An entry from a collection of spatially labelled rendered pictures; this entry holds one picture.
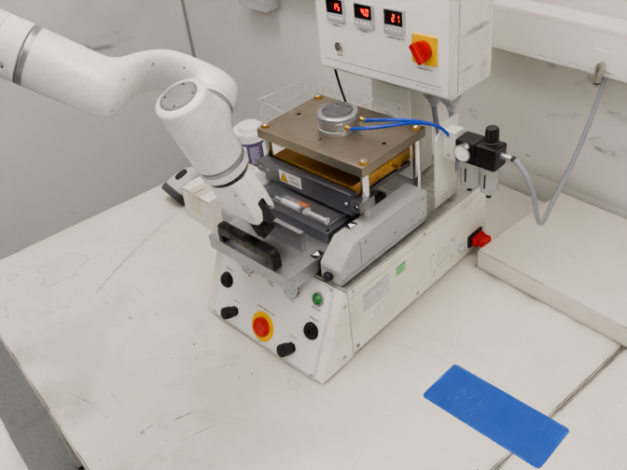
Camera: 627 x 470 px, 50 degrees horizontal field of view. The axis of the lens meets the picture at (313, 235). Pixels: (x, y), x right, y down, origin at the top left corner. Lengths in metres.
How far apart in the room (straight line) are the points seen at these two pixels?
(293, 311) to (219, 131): 0.40
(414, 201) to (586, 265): 0.40
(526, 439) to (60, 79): 0.91
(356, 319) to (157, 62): 0.57
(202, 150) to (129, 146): 1.83
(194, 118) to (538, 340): 0.76
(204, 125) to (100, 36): 1.71
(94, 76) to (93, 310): 0.68
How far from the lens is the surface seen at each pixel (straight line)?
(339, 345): 1.24
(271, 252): 1.15
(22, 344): 1.55
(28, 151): 2.70
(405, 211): 1.25
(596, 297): 1.39
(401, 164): 1.31
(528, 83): 1.64
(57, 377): 1.44
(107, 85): 1.02
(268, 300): 1.31
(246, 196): 1.10
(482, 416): 1.22
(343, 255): 1.16
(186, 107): 0.99
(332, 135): 1.25
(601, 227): 1.58
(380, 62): 1.34
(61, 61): 1.03
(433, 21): 1.23
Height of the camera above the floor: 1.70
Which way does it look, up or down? 36 degrees down
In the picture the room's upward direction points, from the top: 7 degrees counter-clockwise
